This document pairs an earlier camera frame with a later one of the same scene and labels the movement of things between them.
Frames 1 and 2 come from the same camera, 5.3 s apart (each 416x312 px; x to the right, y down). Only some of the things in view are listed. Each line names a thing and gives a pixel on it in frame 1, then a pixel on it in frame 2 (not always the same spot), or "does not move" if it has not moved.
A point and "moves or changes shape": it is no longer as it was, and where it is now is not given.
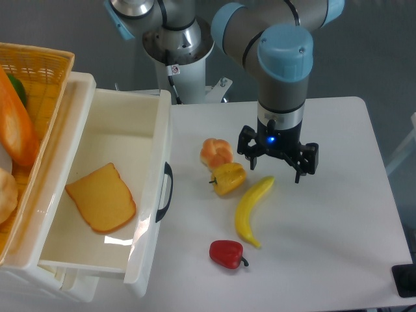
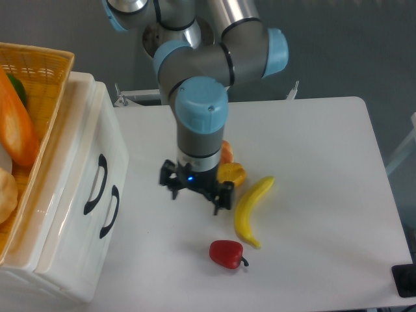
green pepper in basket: (19, 88) does not move
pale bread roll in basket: (9, 195) does not move
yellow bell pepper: (227, 177) does not move
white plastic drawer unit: (113, 182) moves or changes shape
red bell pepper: (227, 253) does not move
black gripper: (285, 143) → (203, 182)
